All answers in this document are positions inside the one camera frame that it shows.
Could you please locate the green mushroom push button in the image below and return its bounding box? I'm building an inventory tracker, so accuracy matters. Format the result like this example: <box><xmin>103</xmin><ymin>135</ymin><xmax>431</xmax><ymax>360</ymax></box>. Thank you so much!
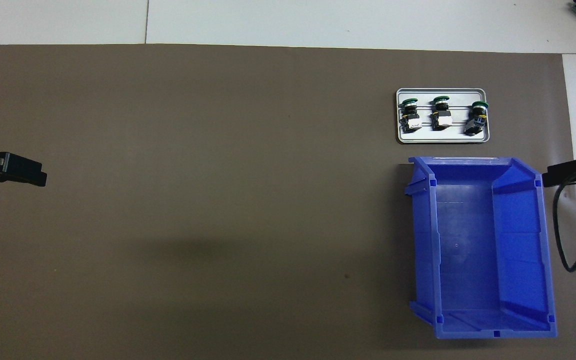
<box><xmin>431</xmin><ymin>95</ymin><xmax>454</xmax><ymax>131</ymax></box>

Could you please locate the green push button dark block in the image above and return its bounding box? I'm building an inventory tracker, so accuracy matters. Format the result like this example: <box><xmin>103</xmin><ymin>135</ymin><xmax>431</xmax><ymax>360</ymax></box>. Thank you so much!
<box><xmin>463</xmin><ymin>101</ymin><xmax>489</xmax><ymax>136</ymax></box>

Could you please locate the green push button white block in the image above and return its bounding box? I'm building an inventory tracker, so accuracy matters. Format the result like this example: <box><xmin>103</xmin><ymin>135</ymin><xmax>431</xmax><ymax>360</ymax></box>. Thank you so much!
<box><xmin>400</xmin><ymin>98</ymin><xmax>423</xmax><ymax>134</ymax></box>

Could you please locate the blue plastic storage bin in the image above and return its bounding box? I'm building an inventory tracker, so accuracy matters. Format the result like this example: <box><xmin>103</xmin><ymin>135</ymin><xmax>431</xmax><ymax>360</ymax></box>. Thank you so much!
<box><xmin>404</xmin><ymin>156</ymin><xmax>558</xmax><ymax>340</ymax></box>

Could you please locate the grey metal tray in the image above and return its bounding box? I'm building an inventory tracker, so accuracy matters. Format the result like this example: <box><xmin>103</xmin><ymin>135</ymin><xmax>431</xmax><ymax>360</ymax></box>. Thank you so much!
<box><xmin>395</xmin><ymin>88</ymin><xmax>490</xmax><ymax>145</ymax></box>

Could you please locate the brown table mat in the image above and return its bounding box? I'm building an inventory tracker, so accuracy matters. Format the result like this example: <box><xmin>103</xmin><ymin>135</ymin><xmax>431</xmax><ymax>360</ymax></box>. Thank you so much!
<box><xmin>0</xmin><ymin>44</ymin><xmax>576</xmax><ymax>360</ymax></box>

